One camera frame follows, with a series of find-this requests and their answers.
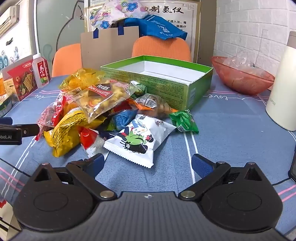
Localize floral cloth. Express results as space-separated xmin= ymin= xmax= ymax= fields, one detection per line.
xmin=94 ymin=0 xmax=148 ymax=30

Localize blue snack packet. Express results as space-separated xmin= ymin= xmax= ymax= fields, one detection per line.
xmin=112 ymin=109 xmax=139 ymax=131

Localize black cable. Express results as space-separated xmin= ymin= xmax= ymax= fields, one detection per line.
xmin=270 ymin=177 xmax=292 ymax=186

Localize green and silver snack packet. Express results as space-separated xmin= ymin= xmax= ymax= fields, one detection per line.
xmin=129 ymin=81 xmax=147 ymax=98

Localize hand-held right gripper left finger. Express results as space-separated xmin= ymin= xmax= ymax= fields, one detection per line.
xmin=30 ymin=153 xmax=117 ymax=201

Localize brown paper bag blue handles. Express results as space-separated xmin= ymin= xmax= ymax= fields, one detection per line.
xmin=80 ymin=25 xmax=139 ymax=70

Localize green carton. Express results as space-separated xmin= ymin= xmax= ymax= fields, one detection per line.
xmin=0 ymin=95 xmax=12 ymax=116

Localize juice bottle red label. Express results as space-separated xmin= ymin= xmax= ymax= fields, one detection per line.
xmin=32 ymin=53 xmax=51 ymax=88

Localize clear plastic bag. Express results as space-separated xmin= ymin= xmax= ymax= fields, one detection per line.
xmin=223 ymin=51 xmax=257 ymax=70

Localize pink translucent bowl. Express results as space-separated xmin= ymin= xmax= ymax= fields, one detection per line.
xmin=211 ymin=56 xmax=275 ymax=95

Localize clear bag of yellow puffs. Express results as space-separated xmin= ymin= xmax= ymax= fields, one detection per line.
xmin=74 ymin=79 xmax=137 ymax=123

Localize clear croissant packet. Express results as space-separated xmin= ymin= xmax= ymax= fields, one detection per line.
xmin=135 ymin=93 xmax=178 ymax=118

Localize green cardboard box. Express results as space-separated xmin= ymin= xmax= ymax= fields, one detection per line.
xmin=100 ymin=55 xmax=213 ymax=111

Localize white cartoon print snack packet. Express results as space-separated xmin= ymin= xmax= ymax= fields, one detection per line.
xmin=103 ymin=114 xmax=177 ymax=169

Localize large yellow snack packet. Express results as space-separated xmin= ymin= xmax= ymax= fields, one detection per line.
xmin=43 ymin=108 xmax=107 ymax=158

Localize blue flower wall sticker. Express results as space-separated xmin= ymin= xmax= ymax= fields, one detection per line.
xmin=0 ymin=46 xmax=20 ymax=69

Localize small green snack packet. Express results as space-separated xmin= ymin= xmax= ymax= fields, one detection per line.
xmin=169 ymin=109 xmax=199 ymax=134

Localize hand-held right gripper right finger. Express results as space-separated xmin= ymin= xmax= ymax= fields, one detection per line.
xmin=178 ymin=153 xmax=266 ymax=201

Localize blue fabric bag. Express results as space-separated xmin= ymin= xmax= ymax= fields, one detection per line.
xmin=125 ymin=14 xmax=188 ymax=41

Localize red cracker box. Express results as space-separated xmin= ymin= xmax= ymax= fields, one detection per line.
xmin=2 ymin=55 xmax=38 ymax=102

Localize white air conditioner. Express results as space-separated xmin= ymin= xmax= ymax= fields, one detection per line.
xmin=0 ymin=5 xmax=20 ymax=39

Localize yellow crinkly snack bag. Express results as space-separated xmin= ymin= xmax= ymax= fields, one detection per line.
xmin=59 ymin=68 xmax=105 ymax=93

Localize red and white snack packet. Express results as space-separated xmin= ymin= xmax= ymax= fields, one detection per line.
xmin=79 ymin=127 xmax=110 ymax=160

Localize orange chair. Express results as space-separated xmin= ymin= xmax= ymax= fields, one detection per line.
xmin=132 ymin=36 xmax=192 ymax=62
xmin=51 ymin=44 xmax=82 ymax=77

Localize black electronic device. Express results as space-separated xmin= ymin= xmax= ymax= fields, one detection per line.
xmin=288 ymin=151 xmax=296 ymax=182

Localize white thermos jug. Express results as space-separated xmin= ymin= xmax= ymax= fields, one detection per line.
xmin=265 ymin=31 xmax=296 ymax=131

